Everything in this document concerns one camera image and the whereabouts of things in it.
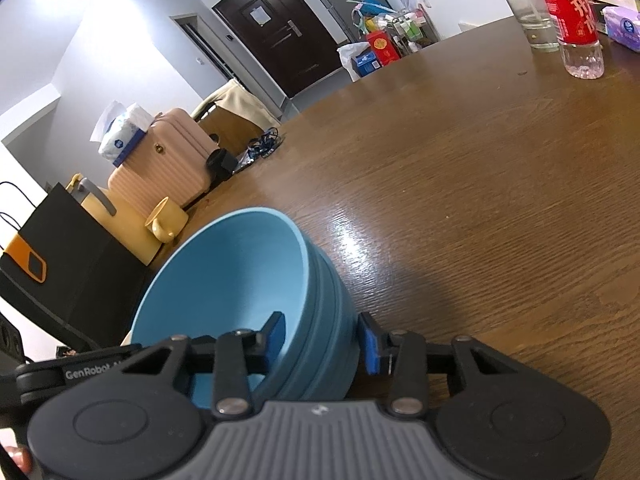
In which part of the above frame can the white blue tissue pack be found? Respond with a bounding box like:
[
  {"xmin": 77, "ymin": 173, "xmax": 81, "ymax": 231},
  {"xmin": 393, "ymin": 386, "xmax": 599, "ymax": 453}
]
[{"xmin": 90, "ymin": 101, "xmax": 156, "ymax": 167}]

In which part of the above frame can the yellow cup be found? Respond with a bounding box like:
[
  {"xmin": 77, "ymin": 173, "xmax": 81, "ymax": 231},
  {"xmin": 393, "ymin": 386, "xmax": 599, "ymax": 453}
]
[{"xmin": 144, "ymin": 197, "xmax": 190, "ymax": 243}]

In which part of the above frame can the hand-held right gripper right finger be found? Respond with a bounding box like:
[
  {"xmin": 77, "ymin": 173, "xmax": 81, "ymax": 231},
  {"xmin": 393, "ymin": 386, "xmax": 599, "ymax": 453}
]
[{"xmin": 359, "ymin": 311, "xmax": 523, "ymax": 421}]

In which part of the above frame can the grey doorway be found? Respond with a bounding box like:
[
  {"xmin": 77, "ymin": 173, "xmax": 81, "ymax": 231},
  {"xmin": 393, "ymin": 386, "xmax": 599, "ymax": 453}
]
[{"xmin": 170, "ymin": 14, "xmax": 236, "ymax": 83}]

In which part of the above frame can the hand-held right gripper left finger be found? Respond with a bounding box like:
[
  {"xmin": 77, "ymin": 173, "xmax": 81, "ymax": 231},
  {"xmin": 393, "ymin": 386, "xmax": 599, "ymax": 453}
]
[{"xmin": 120, "ymin": 311, "xmax": 287, "ymax": 421}]

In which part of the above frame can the white plastic bag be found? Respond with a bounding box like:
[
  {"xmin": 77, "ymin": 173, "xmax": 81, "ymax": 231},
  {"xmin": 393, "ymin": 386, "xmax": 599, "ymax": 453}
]
[{"xmin": 337, "ymin": 42, "xmax": 373, "ymax": 82}]

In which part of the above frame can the clear drinking glass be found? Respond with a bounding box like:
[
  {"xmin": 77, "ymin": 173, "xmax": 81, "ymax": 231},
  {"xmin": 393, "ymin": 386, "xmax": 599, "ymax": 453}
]
[{"xmin": 502, "ymin": 0, "xmax": 561, "ymax": 53}]

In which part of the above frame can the pink ribbed suitcase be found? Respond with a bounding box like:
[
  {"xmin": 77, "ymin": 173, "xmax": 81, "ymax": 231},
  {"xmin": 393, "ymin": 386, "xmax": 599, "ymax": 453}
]
[{"xmin": 107, "ymin": 107, "xmax": 223, "ymax": 208}]

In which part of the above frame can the wooden chair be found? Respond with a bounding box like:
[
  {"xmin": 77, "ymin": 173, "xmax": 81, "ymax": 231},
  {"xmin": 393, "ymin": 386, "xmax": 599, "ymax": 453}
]
[{"xmin": 190, "ymin": 79, "xmax": 281, "ymax": 153}]

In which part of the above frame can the metal storage cart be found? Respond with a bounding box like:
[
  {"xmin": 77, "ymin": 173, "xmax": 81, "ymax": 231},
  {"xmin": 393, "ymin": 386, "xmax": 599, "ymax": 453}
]
[{"xmin": 392, "ymin": 10, "xmax": 441, "ymax": 56}]

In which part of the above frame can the person's left hand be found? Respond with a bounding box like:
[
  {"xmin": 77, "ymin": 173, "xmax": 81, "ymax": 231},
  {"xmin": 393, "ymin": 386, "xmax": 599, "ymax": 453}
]
[{"xmin": 0, "ymin": 444, "xmax": 33, "ymax": 478}]

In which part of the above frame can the red box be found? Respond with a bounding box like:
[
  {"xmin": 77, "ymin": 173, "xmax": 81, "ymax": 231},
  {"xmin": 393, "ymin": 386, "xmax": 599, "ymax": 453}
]
[{"xmin": 366, "ymin": 29, "xmax": 402, "ymax": 67}]

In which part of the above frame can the blue box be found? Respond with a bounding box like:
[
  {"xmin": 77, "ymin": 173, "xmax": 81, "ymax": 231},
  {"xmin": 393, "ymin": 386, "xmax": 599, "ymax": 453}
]
[{"xmin": 350, "ymin": 50, "xmax": 383, "ymax": 77}]

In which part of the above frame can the purple tissue pack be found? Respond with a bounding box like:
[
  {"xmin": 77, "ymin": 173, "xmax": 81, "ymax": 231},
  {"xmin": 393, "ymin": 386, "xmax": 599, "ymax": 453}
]
[{"xmin": 601, "ymin": 6, "xmax": 640, "ymax": 52}]

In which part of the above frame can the yellow thermos jug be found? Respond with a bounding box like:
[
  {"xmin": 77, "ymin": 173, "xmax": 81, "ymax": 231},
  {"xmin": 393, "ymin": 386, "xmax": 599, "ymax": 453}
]
[{"xmin": 67, "ymin": 174, "xmax": 163, "ymax": 266}]

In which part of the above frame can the beige cloth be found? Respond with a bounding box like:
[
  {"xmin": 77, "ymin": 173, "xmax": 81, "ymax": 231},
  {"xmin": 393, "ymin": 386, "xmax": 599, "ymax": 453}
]
[{"xmin": 192, "ymin": 79, "xmax": 273, "ymax": 131}]

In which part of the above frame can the red label plastic bottle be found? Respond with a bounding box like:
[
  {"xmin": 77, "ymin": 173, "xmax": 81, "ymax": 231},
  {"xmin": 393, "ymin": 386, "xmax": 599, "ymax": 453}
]
[{"xmin": 530, "ymin": 0, "xmax": 606, "ymax": 80}]

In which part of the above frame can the black paper bag orange strap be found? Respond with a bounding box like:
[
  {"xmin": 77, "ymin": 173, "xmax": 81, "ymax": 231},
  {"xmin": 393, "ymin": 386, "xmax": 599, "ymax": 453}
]
[{"xmin": 0, "ymin": 180, "xmax": 166, "ymax": 356}]

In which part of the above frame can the dark brown door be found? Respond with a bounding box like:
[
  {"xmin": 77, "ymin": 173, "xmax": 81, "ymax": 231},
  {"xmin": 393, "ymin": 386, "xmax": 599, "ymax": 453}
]
[{"xmin": 212, "ymin": 0, "xmax": 351, "ymax": 98}]

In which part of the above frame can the small black container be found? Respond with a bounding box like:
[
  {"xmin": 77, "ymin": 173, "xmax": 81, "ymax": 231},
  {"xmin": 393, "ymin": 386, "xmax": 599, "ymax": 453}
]
[{"xmin": 206, "ymin": 148, "xmax": 238, "ymax": 181}]

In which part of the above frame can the blue cord bundle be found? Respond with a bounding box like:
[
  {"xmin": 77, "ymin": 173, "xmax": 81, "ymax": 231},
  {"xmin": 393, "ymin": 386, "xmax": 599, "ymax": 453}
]
[{"xmin": 234, "ymin": 126, "xmax": 282, "ymax": 171}]

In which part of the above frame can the blue bag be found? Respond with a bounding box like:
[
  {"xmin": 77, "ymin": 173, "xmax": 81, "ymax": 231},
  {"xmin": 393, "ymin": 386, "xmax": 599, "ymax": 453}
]
[{"xmin": 347, "ymin": 0, "xmax": 396, "ymax": 26}]

